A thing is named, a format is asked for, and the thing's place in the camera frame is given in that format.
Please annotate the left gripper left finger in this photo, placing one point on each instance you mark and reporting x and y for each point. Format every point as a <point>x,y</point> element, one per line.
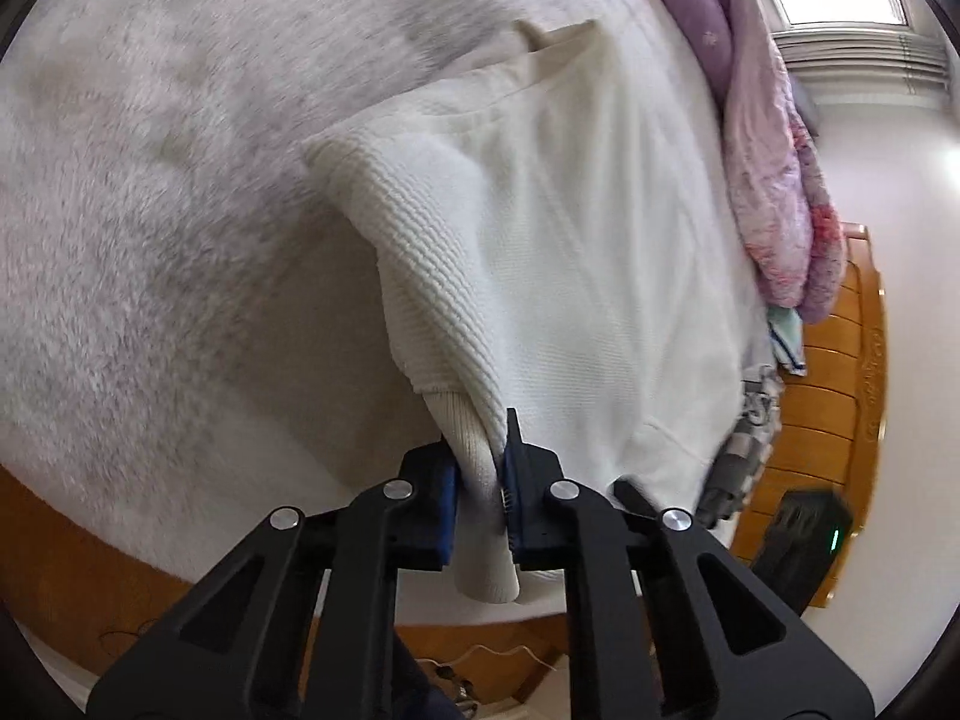
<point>298,620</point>

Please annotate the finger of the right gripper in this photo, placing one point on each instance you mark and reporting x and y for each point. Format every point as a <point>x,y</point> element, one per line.
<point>629,495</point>

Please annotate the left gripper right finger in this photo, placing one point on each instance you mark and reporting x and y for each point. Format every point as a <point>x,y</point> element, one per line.
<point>662,621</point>

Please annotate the cream knit cardigan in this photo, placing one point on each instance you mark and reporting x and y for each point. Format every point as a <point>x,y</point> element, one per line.
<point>556,252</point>

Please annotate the grey checkered cloth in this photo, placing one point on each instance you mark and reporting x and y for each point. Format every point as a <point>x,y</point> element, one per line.
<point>742,458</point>

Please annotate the light blue cloth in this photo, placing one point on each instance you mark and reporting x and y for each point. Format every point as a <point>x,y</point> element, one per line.
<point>787,338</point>

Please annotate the purple pink quilt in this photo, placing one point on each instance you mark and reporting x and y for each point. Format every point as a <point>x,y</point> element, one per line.
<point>787,220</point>

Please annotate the white patterned bed sheet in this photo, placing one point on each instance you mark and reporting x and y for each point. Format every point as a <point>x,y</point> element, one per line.
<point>192,335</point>

